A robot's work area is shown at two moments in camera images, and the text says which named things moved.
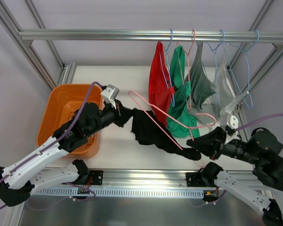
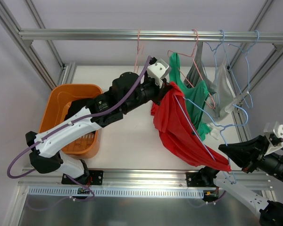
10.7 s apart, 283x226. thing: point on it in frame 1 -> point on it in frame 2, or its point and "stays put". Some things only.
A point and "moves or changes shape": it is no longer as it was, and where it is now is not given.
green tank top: [180, 123] -> [195, 96]
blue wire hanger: [234, 74] stays put
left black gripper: [118, 113] -> [159, 90]
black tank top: [146, 126] -> [77, 105]
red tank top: [159, 88] moves or changes shape
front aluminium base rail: [143, 179] stays put
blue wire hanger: [168, 70] -> [223, 127]
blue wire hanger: [245, 51] stays put
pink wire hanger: [179, 46] -> [192, 56]
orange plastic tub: [59, 103] stays put
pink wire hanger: [162, 127] -> [137, 52]
